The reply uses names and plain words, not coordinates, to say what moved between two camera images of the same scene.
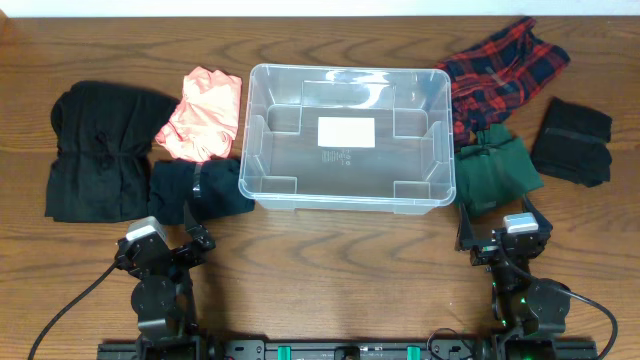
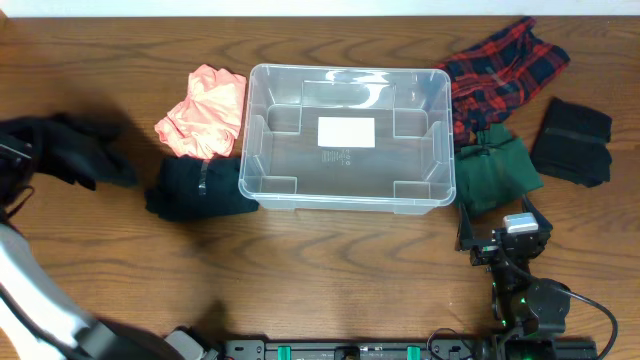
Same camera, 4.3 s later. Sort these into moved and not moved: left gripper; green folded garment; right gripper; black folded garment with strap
Moved: left gripper
Not moved: green folded garment; black folded garment with strap; right gripper
